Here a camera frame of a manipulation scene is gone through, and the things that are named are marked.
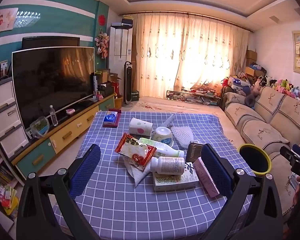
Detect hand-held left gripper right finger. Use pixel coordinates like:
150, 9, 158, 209
201, 144, 283, 240

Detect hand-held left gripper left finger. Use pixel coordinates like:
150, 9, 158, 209
16, 144, 102, 240

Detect black bin with yellow rim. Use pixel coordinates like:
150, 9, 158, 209
237, 144, 272, 175

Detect red snack packet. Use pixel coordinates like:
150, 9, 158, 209
114, 133, 157, 167

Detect white paper cup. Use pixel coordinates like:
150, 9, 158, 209
129, 117, 153, 136

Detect pink box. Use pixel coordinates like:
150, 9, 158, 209
193, 157, 220, 198

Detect dark ribbed box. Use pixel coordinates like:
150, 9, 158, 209
185, 142, 205, 163

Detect beige sofa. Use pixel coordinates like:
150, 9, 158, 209
220, 85, 300, 218

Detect yellow and green television cabinet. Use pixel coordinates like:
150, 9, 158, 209
11, 92, 117, 180

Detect white drink carton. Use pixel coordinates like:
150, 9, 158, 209
152, 162, 200, 192

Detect blue checked tablecloth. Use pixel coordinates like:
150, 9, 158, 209
49, 110, 255, 240

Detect white foam fruit net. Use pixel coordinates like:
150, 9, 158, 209
170, 126, 195, 148

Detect white and green bottle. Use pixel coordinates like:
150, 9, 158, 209
139, 137, 185, 158

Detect small white bottle brown cap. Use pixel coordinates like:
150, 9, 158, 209
150, 156, 185, 175

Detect white paper napkin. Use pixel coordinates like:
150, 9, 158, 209
122, 156, 153, 188

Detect blue tissue pack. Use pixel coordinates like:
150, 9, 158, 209
103, 112, 119, 125

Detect clear water bottle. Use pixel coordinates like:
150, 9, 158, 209
49, 105, 58, 127

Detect flat red box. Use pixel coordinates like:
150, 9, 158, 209
102, 109, 122, 128

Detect clear measuring jug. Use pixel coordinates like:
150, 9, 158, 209
29, 117, 50, 138

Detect pile of plush toys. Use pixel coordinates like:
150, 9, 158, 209
250, 75, 300, 105

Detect grey plastic tube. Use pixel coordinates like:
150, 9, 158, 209
161, 114, 175, 128

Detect low glass rack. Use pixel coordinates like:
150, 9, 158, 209
166, 87, 220, 105

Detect beige floral mat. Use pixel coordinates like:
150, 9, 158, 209
120, 96, 245, 145

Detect stack of colourful books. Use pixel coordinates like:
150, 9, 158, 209
0, 140, 18, 215

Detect blue and white bag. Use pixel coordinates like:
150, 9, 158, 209
227, 76, 250, 90

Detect red canister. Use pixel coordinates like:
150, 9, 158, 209
114, 79, 122, 97

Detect black tower fan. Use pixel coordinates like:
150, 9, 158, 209
123, 61, 134, 105

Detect white drawer cabinet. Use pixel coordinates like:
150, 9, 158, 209
0, 76, 30, 159

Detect open cardboard boxes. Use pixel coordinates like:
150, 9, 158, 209
95, 69, 122, 83

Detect large curved television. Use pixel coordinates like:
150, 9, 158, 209
12, 46, 95, 129

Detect stacked cardboard boxes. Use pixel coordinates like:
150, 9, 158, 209
245, 46, 258, 68

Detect beige embroidered curtain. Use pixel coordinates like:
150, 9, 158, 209
131, 12, 250, 100

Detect white standing air conditioner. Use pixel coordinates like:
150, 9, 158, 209
109, 26, 133, 80

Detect hanging flower decoration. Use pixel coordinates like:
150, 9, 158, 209
95, 29, 109, 59

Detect curtain rod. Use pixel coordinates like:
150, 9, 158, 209
121, 12, 254, 33

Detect boxes on air conditioner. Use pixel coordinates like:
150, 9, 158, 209
111, 15, 133, 28

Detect silver wall decoration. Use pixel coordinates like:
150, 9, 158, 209
14, 11, 41, 28

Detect pink wall poster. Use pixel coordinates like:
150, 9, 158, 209
0, 7, 19, 34

